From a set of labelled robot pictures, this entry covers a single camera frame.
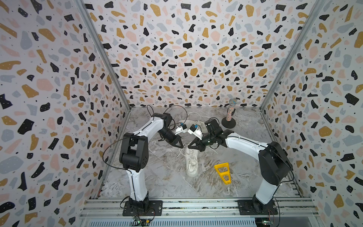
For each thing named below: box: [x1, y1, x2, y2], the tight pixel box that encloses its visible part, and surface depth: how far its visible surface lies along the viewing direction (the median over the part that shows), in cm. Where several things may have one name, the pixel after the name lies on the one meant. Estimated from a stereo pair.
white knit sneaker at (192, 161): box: [184, 145, 199, 178], surface depth 86 cm
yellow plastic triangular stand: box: [213, 162, 232, 185], surface depth 88 cm
